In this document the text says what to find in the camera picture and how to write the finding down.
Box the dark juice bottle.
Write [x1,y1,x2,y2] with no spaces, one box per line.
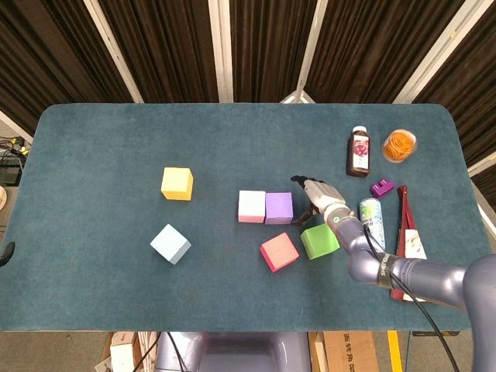
[346,126,371,179]

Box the orange snack cup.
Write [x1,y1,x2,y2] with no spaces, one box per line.
[382,129,419,164]

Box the brown cardboard box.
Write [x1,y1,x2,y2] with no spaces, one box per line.
[322,331,380,372]

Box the grey-purple robot torso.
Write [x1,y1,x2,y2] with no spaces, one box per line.
[154,331,313,372]

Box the green foam cube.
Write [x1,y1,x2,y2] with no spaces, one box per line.
[300,222,341,261]

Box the red foam cube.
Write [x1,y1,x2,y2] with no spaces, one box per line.
[260,232,301,274]

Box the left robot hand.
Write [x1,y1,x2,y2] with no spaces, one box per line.
[0,241,16,268]

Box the dark brown curtain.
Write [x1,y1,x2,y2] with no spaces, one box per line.
[0,0,496,187]

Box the small purple plastic block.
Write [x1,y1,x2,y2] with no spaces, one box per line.
[370,178,396,200]

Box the teal table mat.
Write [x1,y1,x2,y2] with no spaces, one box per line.
[0,102,496,332]

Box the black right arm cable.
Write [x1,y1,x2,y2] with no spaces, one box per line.
[362,222,464,372]

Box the white cardboard box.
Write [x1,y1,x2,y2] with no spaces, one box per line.
[109,332,141,372]

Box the yellow foam cube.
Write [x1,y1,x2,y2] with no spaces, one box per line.
[160,167,195,202]

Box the red folding paper fan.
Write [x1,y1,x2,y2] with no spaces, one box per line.
[389,184,429,303]

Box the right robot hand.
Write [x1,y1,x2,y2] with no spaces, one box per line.
[290,175,346,228]

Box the white frame post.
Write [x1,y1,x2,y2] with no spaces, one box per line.
[467,152,496,178]
[392,0,485,105]
[83,0,145,104]
[278,0,330,105]
[0,109,35,145]
[208,0,234,104]

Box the purple foam cube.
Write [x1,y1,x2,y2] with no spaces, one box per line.
[264,191,295,226]

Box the pale pink foam cube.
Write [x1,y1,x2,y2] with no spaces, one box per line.
[237,189,267,224]

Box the black power strip with cables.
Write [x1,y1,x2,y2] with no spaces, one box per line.
[0,135,30,183]

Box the light blue foam cube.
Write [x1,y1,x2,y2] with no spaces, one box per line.
[150,223,192,266]

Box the blue drink can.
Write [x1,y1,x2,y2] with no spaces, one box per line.
[358,197,387,251]

